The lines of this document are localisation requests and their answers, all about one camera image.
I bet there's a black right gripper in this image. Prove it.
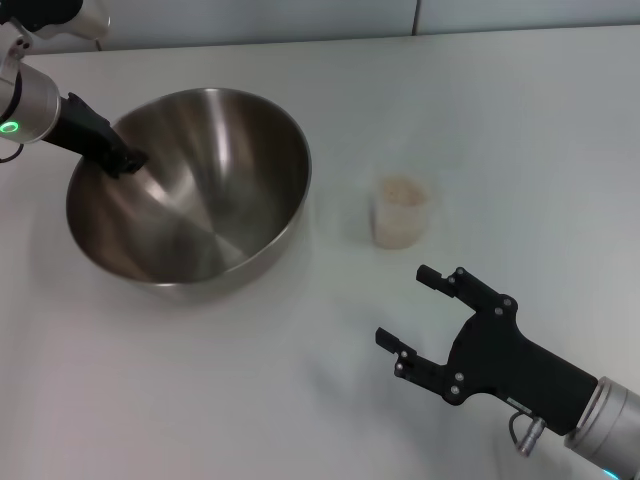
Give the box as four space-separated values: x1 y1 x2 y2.
374 263 600 436

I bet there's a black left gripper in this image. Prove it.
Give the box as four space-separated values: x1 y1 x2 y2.
41 91 150 180

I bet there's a stainless steel mixing bowl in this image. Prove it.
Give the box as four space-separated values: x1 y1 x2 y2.
65 87 314 304

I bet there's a clear plastic measuring cup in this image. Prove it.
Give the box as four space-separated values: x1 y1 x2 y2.
367 171 445 250

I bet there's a metal cable connector plug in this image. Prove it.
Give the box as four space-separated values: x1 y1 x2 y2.
508 412 547 457

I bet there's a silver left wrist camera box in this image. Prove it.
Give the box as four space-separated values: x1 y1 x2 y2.
0 0 112 42

